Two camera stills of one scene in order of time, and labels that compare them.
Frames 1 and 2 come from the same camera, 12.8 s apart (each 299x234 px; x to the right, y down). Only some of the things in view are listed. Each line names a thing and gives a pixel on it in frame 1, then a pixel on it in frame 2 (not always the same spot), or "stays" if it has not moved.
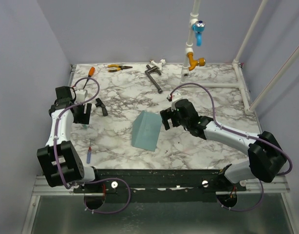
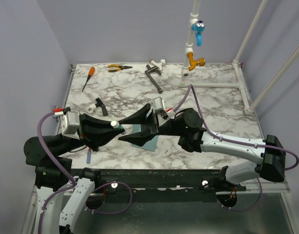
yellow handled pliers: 116,67 stays
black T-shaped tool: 100,103 stays
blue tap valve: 198,27 stays
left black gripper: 84,118 to 94,137
